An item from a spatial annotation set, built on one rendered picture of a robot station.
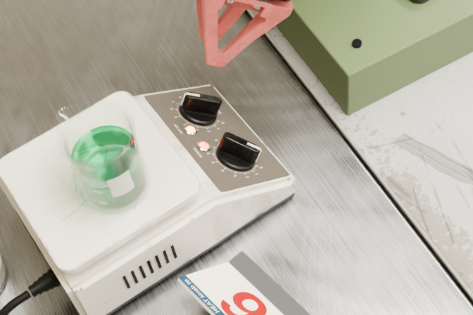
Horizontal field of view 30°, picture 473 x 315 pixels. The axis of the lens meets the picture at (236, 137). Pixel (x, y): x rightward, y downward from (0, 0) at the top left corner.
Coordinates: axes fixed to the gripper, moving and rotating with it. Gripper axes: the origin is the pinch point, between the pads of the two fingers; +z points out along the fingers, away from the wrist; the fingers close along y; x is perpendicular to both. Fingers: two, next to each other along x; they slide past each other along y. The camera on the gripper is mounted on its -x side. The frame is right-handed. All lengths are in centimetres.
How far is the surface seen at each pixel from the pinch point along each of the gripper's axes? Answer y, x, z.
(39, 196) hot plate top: 7.6, -11.2, 11.3
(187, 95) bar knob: -0.3, -0.4, 5.5
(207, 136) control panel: 2.2, 1.5, 7.3
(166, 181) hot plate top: 8.7, -2.6, 7.2
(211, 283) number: 12.9, 2.2, 12.9
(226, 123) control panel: 0.1, 3.4, 7.2
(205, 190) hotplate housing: 8.4, 0.6, 7.6
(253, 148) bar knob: 5.0, 4.4, 5.6
